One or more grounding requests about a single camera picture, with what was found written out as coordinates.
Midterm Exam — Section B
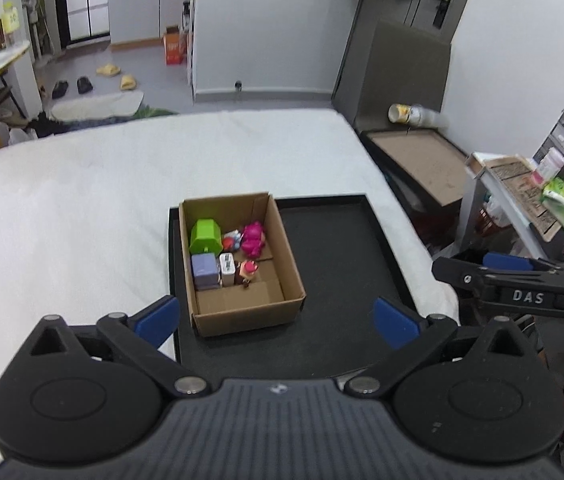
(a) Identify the brown cardboard box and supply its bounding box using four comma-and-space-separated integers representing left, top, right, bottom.
177, 193, 306, 338

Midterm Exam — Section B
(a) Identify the grey shelf with clutter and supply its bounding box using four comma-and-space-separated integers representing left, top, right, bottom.
449, 110, 564, 261

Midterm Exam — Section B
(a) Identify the lavender square box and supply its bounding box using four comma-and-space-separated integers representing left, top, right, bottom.
191, 252, 221, 290

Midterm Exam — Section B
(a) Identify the black rectangular tray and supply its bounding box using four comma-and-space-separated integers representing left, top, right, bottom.
173, 195, 414, 386

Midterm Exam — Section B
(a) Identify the white plug charger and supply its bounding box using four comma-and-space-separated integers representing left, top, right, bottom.
218, 252, 236, 287

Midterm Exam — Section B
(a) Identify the green hexagonal plastic block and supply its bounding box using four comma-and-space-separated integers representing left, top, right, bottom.
189, 219, 223, 256

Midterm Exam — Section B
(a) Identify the brown-haired doll figurine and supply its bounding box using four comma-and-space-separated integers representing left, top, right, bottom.
235, 260, 259, 288

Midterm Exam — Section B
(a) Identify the red round toy figure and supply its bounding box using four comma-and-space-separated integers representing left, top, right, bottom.
221, 230, 243, 252

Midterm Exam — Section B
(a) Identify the white fuzzy blanket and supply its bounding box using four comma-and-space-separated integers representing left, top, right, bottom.
0, 108, 458, 375

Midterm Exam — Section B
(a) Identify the magenta toy figure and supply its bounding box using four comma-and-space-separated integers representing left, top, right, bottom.
241, 221, 265, 260

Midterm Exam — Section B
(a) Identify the black framed cardboard board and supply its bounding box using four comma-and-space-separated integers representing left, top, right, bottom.
359, 129, 467, 211

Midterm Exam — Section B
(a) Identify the yellow-capped plastic bottle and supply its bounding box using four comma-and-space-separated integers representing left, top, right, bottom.
387, 104, 449, 129

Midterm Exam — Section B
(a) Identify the white floor mat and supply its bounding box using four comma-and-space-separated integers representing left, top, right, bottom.
50, 90, 144, 122

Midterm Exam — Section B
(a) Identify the yellow slipper right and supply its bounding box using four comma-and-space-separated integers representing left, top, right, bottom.
119, 74, 138, 91

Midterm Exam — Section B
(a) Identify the yellow slipper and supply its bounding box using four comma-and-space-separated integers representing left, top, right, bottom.
119, 74, 138, 91
96, 63, 122, 77

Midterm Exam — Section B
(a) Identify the black slipper right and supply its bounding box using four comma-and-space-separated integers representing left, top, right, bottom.
76, 76, 93, 96

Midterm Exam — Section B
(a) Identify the black slipper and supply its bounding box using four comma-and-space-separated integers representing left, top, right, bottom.
76, 76, 93, 96
52, 80, 68, 100

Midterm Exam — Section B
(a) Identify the black slipper left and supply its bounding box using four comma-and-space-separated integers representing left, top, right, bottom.
52, 80, 68, 100

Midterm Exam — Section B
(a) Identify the yellow slipper left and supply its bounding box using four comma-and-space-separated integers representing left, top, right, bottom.
96, 63, 122, 77

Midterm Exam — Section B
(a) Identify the orange cardboard box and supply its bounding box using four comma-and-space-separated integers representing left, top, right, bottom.
163, 25, 185, 65

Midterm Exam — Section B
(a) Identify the white cabinet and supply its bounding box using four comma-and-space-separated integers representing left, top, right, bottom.
108, 0, 185, 46

